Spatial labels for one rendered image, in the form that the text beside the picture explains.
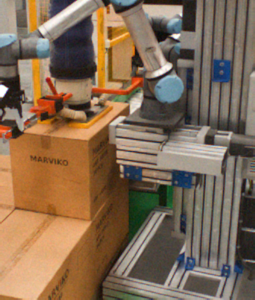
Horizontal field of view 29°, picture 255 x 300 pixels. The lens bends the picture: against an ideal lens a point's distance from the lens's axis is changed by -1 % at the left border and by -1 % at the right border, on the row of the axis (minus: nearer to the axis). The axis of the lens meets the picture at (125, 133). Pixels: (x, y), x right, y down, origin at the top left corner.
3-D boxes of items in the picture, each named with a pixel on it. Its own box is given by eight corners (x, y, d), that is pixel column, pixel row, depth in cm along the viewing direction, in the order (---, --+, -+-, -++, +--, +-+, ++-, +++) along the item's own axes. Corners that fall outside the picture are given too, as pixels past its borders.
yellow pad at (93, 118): (95, 107, 260) (95, 98, 258) (112, 108, 257) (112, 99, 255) (67, 127, 229) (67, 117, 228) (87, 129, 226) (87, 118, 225)
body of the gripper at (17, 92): (26, 104, 190) (24, 74, 186) (14, 110, 182) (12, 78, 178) (8, 102, 192) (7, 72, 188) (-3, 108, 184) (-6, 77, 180)
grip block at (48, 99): (45, 106, 225) (44, 94, 223) (64, 108, 222) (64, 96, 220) (36, 112, 218) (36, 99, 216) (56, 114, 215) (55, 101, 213)
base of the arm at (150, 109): (177, 112, 219) (177, 90, 216) (167, 122, 206) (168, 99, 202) (145, 108, 224) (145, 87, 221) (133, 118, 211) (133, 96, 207)
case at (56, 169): (65, 162, 292) (63, 96, 278) (130, 170, 280) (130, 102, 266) (14, 207, 238) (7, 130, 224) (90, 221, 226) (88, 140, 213)
